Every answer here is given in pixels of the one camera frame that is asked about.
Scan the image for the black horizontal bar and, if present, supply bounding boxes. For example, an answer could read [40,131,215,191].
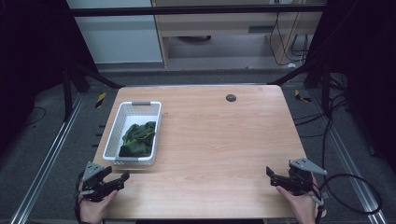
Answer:
[66,4,328,18]

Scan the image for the metal floor rail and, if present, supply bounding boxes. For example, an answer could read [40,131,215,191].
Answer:
[307,88,389,224]
[8,92,87,224]

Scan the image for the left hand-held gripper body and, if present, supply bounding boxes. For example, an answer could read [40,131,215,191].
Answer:
[78,161,113,203]

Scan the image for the black hanging cables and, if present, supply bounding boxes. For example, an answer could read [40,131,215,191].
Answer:
[268,0,310,67]

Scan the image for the white cabinet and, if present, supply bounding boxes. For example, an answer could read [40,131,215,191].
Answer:
[65,0,163,64]

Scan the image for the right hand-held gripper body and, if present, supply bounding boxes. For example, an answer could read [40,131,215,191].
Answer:
[281,157,329,197]

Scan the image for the thin black floor cable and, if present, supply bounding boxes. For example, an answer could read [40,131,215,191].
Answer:
[23,105,48,127]

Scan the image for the white plastic basket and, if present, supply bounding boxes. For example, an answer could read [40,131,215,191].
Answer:
[102,101,163,166]

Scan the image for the person's left hand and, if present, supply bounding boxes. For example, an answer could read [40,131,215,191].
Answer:
[78,182,120,224]

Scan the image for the dark green leafy vegetable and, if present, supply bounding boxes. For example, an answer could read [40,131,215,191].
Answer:
[118,120,157,158]

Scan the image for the person's right hand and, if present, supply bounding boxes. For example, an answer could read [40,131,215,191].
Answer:
[276,175,328,224]

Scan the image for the black metal stand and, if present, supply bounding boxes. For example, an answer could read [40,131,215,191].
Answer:
[60,59,125,123]
[267,54,351,117]

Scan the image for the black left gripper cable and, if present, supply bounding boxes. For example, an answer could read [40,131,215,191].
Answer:
[73,171,86,224]

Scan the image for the yellow black tape strip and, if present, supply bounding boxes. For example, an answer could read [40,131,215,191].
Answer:
[293,89,312,104]
[94,91,107,109]

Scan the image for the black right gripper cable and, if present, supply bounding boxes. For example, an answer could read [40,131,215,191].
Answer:
[311,173,383,224]

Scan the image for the black curtain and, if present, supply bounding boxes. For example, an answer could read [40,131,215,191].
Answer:
[0,0,97,157]
[306,0,396,175]

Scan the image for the black floor cables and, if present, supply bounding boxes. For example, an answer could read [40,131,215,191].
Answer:
[293,73,353,171]

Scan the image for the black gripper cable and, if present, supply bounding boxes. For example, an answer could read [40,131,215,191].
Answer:
[73,171,86,224]
[311,173,383,224]

